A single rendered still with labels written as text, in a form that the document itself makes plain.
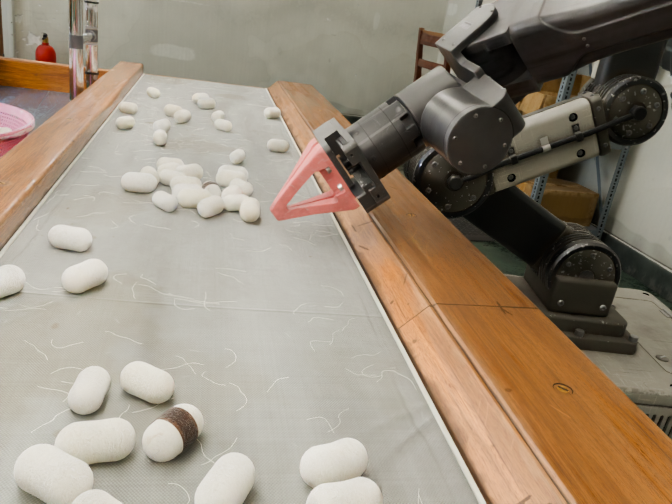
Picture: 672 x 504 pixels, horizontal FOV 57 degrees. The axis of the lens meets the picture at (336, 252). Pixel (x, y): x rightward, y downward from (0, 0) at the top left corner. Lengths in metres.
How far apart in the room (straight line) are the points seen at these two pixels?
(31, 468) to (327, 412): 0.16
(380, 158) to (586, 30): 0.19
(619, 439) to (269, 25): 4.94
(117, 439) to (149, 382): 0.05
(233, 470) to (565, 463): 0.16
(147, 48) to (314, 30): 1.31
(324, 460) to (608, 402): 0.18
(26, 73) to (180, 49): 3.56
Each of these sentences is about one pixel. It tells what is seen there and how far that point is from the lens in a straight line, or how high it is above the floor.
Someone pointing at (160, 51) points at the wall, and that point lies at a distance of 5.19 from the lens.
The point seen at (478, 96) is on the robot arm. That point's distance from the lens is 0.53.
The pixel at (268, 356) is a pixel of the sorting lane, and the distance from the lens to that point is 0.41.
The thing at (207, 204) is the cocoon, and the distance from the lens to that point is 0.64.
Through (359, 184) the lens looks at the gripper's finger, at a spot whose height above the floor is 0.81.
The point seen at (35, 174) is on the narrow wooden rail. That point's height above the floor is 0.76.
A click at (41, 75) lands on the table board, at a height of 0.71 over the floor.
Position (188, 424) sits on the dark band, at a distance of 0.33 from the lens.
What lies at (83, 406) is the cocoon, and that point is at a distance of 0.35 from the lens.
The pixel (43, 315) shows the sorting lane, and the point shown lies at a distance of 0.46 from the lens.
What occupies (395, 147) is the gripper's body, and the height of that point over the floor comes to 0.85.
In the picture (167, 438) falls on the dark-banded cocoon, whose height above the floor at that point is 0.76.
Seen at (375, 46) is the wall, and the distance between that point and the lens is 5.37.
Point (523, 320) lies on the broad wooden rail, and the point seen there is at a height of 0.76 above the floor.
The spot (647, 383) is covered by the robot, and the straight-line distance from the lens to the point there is 1.12.
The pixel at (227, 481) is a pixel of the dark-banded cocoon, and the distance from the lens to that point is 0.29.
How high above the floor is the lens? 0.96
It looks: 22 degrees down
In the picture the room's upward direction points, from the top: 9 degrees clockwise
